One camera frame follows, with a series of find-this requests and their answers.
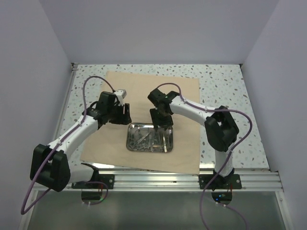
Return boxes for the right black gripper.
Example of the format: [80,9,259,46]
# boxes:
[151,107,174,131]

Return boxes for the steel instrument tray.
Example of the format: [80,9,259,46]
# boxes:
[126,123,174,153]

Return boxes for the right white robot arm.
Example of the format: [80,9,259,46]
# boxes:
[147,88,239,188]

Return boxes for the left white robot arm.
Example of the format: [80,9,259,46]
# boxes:
[30,90,131,192]

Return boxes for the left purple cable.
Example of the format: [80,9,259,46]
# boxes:
[20,75,116,216]

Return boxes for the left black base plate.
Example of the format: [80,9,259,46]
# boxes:
[71,174,115,189]

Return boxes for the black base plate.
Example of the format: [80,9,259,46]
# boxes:
[198,174,242,191]
[71,174,115,189]

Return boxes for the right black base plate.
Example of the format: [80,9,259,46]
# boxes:
[198,174,242,191]

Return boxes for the aluminium mounting rail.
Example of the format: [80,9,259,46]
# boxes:
[31,169,283,192]

